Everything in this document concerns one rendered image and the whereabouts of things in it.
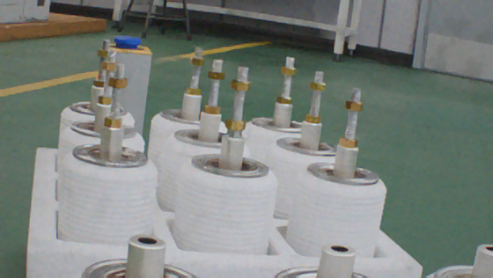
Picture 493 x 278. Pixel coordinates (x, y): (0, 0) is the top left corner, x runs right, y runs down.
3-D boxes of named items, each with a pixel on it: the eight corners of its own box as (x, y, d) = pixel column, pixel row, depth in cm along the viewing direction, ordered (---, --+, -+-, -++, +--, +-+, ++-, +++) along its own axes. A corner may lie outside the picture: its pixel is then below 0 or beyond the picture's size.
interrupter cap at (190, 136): (196, 132, 94) (197, 126, 94) (253, 146, 91) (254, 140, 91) (160, 139, 88) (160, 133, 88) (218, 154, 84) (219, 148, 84)
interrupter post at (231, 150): (241, 174, 77) (246, 141, 76) (216, 171, 77) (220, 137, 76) (242, 169, 79) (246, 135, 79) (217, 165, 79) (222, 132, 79)
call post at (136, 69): (84, 257, 116) (103, 50, 110) (83, 241, 122) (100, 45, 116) (130, 261, 117) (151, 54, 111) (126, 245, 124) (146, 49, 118)
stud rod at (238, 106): (237, 144, 78) (247, 67, 77) (239, 146, 77) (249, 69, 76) (226, 143, 78) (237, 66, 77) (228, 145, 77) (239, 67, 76)
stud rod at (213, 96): (209, 126, 90) (218, 59, 88) (216, 128, 89) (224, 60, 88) (202, 127, 89) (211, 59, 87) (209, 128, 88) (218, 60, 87)
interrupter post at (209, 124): (203, 139, 91) (207, 110, 90) (222, 143, 90) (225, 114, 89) (192, 141, 89) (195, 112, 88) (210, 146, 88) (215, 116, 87)
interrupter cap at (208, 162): (268, 185, 75) (269, 178, 74) (187, 173, 75) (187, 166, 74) (268, 166, 82) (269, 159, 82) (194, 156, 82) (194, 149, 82)
